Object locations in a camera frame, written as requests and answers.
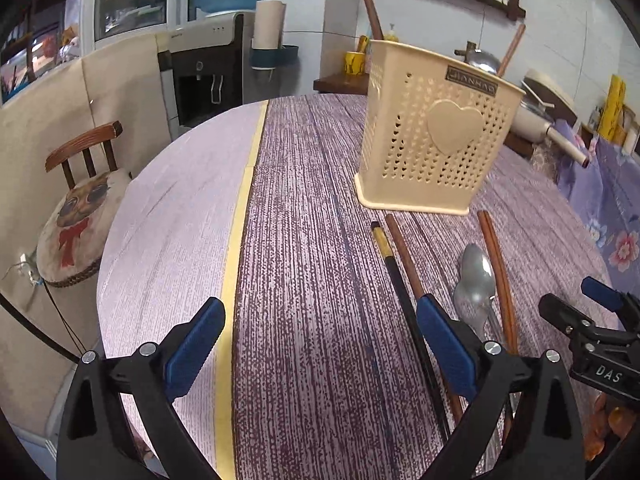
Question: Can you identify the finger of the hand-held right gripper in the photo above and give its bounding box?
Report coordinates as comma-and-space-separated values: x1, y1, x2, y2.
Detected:
538, 293, 640, 347
581, 276, 640, 315

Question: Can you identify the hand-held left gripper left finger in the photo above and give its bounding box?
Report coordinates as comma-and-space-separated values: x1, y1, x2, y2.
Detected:
56, 297, 226, 480

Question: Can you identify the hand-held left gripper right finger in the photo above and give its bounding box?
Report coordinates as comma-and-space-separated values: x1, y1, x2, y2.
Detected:
416, 295, 586, 480

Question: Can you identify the black chopstick with gold band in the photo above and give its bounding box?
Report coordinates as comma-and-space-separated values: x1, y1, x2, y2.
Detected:
371, 222, 454, 444

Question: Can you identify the cream perforated utensil holder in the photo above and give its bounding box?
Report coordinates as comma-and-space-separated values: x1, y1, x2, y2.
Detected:
354, 39, 527, 217

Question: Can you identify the person's right hand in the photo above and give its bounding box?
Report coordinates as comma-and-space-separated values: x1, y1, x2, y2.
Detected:
584, 393, 639, 464

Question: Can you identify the purple floral cloth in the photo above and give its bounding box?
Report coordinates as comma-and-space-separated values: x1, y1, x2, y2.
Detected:
530, 120, 640, 287

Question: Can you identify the white table cover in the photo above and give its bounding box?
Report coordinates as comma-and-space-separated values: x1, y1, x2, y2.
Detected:
96, 101, 269, 480

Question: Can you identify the purple striped tablecloth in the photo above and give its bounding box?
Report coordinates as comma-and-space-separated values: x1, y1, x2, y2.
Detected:
230, 92, 621, 480

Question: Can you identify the brown patterned cloth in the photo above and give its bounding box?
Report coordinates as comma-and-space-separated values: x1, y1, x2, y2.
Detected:
530, 142, 562, 182

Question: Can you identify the cat print seat cushion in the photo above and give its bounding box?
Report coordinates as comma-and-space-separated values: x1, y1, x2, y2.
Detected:
37, 169, 134, 289

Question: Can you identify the white lidded pan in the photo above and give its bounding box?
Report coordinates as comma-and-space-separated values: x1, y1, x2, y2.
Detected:
510, 99, 590, 167

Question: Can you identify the yellow patterned roll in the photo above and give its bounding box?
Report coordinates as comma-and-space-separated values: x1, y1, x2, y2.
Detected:
597, 74, 626, 144

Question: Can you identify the white power strip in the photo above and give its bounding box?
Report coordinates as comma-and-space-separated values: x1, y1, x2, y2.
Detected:
17, 255, 45, 287

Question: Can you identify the white brown rice cooker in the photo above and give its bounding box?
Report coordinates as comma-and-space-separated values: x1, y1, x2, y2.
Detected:
521, 70, 569, 109

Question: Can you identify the wooden chair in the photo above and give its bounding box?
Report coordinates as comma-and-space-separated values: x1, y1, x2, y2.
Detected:
37, 121, 134, 289

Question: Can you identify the water dispenser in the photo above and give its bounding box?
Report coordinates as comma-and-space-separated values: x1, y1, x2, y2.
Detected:
157, 14, 246, 129

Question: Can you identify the beige backdrop panel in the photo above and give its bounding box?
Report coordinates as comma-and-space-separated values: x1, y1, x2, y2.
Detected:
0, 34, 172, 361

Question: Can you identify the yellow mug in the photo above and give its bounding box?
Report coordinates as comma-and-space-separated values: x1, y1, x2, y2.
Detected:
343, 51, 369, 76

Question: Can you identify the paper cup dispenser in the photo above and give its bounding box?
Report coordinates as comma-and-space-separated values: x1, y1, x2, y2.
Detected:
249, 0, 301, 72

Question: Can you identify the black hanging cable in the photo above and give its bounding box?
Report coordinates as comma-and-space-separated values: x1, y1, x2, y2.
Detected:
46, 280, 87, 357

